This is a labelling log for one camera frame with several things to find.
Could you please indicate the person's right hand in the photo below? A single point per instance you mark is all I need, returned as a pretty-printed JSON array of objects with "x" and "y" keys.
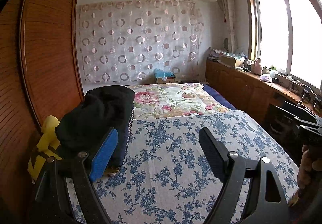
[{"x": 309, "y": 164}]

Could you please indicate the pink circle-pattern curtain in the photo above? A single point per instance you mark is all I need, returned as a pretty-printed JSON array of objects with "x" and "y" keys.
[{"x": 125, "y": 42}]

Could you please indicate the floral pink bed blanket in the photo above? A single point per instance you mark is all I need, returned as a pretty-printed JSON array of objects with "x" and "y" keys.
[{"x": 177, "y": 99}]

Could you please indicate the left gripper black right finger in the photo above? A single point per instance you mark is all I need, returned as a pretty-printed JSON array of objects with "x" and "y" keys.
[{"x": 265, "y": 202}]

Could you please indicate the long wooden side cabinet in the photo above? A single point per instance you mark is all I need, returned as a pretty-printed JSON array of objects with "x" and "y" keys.
[{"x": 246, "y": 92}]

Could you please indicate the yellow plush toy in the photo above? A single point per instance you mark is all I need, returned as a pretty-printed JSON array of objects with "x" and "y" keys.
[{"x": 46, "y": 147}]

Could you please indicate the window with wooden frame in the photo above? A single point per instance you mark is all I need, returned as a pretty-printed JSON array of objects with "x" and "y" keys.
[{"x": 286, "y": 35}]

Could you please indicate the black printed t-shirt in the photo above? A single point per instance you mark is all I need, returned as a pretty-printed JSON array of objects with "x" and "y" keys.
[{"x": 83, "y": 128}]

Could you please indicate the pink bottle on cabinet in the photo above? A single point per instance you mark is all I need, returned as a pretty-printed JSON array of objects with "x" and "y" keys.
[{"x": 256, "y": 67}]

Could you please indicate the cardboard box on cabinet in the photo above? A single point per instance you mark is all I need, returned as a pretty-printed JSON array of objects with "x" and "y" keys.
[{"x": 231, "y": 61}]

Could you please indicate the blue tissue box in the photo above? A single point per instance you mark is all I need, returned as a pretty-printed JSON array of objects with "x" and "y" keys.
[{"x": 164, "y": 77}]

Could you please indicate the folded navy blue garment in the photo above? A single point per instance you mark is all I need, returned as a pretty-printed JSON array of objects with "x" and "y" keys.
[{"x": 124, "y": 130}]

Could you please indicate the wooden wardrobe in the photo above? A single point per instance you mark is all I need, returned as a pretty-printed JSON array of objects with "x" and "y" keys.
[{"x": 39, "y": 77}]

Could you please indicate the blue floral white sheet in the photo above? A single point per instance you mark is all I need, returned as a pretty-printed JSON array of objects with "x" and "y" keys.
[{"x": 165, "y": 176}]

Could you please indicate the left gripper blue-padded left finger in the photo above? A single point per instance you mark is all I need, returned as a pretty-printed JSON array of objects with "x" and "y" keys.
[{"x": 52, "y": 200}]

